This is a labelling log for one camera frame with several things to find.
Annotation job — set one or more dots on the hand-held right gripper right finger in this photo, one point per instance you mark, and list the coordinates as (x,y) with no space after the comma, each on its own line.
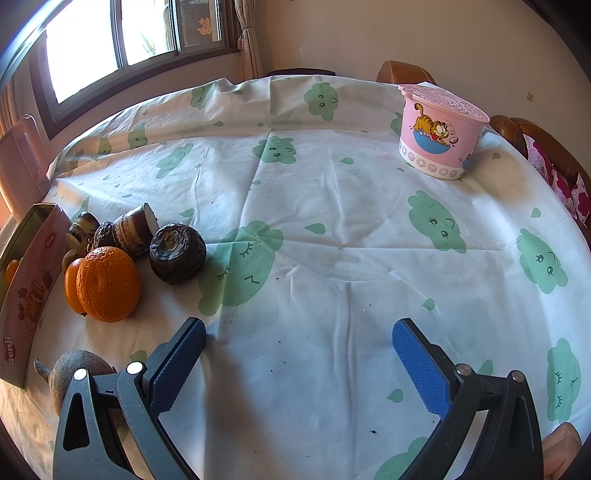
(422,369)

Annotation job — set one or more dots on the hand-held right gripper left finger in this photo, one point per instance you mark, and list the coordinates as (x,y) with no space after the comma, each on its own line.
(178,369)

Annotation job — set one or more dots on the pink metal tin box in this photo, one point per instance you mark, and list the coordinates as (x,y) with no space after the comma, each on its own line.
(32,295)

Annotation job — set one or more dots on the small orange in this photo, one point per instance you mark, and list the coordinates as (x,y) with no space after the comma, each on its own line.
(11,272)
(71,290)

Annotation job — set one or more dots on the round brown radish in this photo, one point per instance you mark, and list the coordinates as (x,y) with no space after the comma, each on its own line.
(69,362)

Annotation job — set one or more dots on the large orange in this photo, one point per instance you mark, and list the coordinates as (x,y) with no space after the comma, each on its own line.
(108,284)

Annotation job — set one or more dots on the large dark round taro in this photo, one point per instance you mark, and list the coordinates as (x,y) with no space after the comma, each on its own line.
(178,254)

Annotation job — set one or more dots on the small dark round taro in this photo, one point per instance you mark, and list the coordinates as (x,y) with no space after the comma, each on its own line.
(104,236)

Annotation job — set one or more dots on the small brown round fruit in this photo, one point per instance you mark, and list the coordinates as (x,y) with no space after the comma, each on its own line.
(71,259)

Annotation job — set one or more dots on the person's leg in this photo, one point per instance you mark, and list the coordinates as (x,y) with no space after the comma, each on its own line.
(561,450)

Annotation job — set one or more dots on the white green cloud tablecloth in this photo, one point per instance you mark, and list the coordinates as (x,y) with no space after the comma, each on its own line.
(323,230)

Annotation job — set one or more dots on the dark taro stub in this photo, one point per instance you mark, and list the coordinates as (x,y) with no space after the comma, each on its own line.
(83,224)

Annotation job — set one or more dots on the pink floral cushion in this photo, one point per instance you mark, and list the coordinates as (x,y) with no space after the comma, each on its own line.
(540,159)
(581,198)

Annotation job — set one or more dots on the pink cartoon lidded cup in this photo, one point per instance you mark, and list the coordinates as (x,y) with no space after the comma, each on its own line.
(434,134)

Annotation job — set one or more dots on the brown leather sofa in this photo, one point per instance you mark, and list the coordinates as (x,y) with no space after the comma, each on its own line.
(512,129)

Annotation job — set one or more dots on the brown leather chair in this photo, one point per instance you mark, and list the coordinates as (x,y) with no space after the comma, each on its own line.
(401,71)

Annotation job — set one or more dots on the orange patterned curtain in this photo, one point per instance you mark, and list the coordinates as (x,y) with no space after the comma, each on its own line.
(7,106)

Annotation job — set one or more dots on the dark round stool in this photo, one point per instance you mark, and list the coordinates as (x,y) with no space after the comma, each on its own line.
(300,72)

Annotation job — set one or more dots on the beige tied curtain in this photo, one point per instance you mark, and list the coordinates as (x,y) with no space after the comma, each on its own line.
(249,41)

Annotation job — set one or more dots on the brown framed window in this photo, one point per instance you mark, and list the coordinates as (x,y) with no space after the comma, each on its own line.
(83,46)

